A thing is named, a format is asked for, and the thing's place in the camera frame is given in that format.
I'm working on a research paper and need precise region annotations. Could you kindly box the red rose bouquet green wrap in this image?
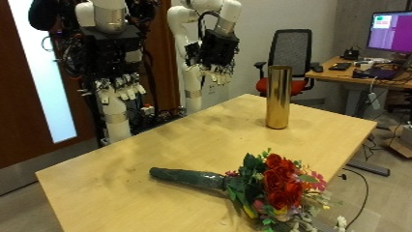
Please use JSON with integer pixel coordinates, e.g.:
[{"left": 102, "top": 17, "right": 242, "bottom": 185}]
[{"left": 147, "top": 148, "right": 349, "bottom": 232}]

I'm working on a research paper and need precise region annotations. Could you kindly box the tall gold cylinder vase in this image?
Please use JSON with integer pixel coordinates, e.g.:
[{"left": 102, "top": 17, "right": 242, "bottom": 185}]
[{"left": 265, "top": 65, "right": 293, "bottom": 131}]

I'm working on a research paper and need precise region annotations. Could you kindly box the black mesh red seat chair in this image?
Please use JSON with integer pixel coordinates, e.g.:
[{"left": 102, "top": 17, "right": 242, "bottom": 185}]
[{"left": 253, "top": 28, "right": 321, "bottom": 98}]

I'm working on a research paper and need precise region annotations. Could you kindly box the brown door frosted glass panel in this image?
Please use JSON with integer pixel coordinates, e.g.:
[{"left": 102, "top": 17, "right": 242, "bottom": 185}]
[{"left": 0, "top": 0, "right": 99, "bottom": 170}]

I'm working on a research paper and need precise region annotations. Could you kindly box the wooden office desk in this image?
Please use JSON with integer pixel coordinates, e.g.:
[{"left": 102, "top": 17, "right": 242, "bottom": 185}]
[{"left": 305, "top": 56, "right": 412, "bottom": 118}]

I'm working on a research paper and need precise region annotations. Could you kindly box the black keyboard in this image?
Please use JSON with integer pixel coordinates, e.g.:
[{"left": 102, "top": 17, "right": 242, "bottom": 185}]
[{"left": 326, "top": 62, "right": 353, "bottom": 72}]

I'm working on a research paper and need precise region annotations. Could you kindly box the black desk phone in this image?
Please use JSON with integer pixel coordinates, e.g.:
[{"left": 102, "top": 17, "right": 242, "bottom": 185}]
[{"left": 342, "top": 47, "right": 359, "bottom": 62}]

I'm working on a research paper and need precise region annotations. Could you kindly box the white power strip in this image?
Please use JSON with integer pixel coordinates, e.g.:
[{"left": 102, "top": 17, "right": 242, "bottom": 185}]
[{"left": 366, "top": 91, "right": 382, "bottom": 111}]

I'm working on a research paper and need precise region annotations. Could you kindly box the computer monitor purple screen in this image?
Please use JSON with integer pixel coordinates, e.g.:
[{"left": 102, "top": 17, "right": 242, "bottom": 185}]
[{"left": 365, "top": 11, "right": 412, "bottom": 54}]

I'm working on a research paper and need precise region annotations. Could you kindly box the grey table foot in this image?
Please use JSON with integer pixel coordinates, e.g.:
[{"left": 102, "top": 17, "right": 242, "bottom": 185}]
[{"left": 346, "top": 159, "right": 391, "bottom": 178}]

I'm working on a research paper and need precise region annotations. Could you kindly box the cardboard box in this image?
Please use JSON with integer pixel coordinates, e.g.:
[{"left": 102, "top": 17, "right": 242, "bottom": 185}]
[{"left": 383, "top": 124, "right": 412, "bottom": 159}]

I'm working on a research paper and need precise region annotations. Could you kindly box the left arm black cable bundle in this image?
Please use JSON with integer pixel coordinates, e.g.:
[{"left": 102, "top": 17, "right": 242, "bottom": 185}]
[{"left": 195, "top": 11, "right": 222, "bottom": 40}]

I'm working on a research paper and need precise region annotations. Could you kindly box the black floor cable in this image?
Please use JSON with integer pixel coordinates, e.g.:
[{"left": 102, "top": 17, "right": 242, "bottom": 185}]
[{"left": 339, "top": 167, "right": 370, "bottom": 232}]

